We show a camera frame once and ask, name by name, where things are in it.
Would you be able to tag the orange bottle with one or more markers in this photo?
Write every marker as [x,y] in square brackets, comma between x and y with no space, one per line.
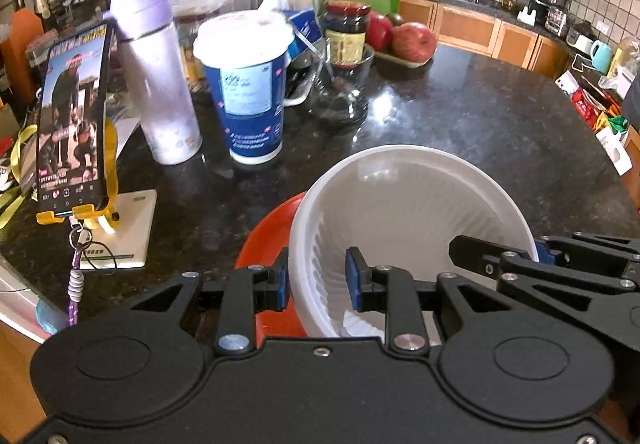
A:
[25,39]

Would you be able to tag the wooden lower cabinets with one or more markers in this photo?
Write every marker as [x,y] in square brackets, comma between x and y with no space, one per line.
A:
[470,29]

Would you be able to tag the purple water bottle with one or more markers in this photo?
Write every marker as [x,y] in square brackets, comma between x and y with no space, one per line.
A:
[165,114]

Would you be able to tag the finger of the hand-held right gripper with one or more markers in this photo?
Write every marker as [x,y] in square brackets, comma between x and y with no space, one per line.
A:
[550,249]
[480,254]

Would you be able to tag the yellow phone stand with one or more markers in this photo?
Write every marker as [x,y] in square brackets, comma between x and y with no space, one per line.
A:
[111,164]

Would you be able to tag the white plastic bowl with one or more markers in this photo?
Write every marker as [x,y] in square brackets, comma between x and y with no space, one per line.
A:
[410,204]

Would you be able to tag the metal spoon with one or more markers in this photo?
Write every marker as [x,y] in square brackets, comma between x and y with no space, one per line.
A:
[345,87]

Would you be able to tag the black coffee maker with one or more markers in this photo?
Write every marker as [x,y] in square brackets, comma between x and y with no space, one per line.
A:
[532,2]

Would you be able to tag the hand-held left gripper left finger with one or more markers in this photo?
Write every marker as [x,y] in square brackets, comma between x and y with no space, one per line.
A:
[284,281]

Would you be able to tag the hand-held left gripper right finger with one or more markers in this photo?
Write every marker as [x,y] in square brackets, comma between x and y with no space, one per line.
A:
[354,281]

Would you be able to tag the teal mug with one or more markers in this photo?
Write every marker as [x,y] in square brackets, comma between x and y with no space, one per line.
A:
[601,58]

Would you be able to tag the white small stand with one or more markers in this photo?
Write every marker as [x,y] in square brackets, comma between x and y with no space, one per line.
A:
[526,16]

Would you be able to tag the white stand base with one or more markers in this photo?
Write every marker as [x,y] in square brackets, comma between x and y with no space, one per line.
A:
[135,229]

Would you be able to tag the small white appliance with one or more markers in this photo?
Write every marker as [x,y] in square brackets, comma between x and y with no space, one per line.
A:
[580,40]

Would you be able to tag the clear glass cup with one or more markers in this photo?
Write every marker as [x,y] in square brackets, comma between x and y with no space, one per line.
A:
[345,112]

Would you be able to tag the fruit tray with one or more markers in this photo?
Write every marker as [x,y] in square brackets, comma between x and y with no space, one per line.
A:
[400,63]

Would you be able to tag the white box with window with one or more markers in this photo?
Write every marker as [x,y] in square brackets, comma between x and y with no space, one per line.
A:
[616,152]

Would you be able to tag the orange plastic plate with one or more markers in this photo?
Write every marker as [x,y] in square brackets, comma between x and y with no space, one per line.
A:
[265,249]

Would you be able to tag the dark sauce jar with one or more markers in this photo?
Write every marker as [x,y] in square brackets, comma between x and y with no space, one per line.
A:
[345,24]

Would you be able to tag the metal toaster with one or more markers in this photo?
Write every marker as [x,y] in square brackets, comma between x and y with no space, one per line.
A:
[557,20]

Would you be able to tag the colourful snack packets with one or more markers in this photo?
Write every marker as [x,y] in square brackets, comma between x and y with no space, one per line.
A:
[590,107]

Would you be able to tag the black smartphone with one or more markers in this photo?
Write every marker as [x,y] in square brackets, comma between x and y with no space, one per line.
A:
[70,124]

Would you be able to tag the blue paper cup white lid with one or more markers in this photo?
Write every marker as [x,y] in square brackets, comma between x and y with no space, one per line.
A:
[250,124]

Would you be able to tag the clear plastic jar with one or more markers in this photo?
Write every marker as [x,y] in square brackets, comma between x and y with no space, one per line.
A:
[192,24]

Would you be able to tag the blue white carton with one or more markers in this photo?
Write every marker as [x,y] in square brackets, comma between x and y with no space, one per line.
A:
[307,29]

